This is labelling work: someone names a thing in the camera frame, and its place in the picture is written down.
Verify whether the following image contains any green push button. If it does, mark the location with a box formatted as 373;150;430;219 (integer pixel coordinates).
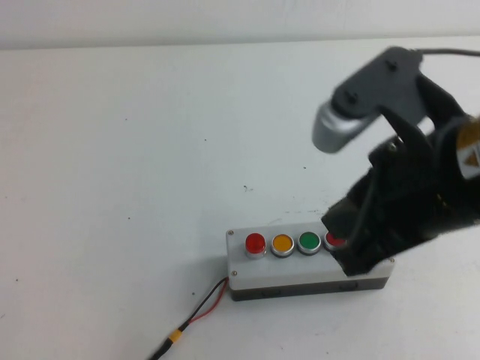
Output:
296;231;322;256

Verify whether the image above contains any thin red wire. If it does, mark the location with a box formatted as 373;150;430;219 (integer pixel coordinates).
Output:
178;277;230;332

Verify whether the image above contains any thin black wire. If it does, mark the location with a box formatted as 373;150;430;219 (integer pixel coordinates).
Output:
175;277;230;333

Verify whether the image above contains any black camera cable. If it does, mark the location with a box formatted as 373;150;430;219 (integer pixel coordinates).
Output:
411;48;480;59

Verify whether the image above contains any black sheathed power cable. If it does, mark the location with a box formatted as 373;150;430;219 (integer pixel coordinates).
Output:
143;338;174;360

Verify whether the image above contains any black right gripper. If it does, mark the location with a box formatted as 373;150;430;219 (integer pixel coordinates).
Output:
322;110;480;279

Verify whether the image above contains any grey button switch box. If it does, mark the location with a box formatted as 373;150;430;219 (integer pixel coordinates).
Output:
226;220;397;302

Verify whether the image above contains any yellow push button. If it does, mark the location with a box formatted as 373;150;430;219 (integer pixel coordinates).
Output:
270;233;296;259

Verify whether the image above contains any red push button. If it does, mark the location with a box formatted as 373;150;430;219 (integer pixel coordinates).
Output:
244;232;268;260
322;232;348;252

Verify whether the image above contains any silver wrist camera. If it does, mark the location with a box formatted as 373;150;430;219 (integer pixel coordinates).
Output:
311;100;380;155

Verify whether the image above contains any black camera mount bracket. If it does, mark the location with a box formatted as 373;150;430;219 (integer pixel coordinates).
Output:
332;46;427;127

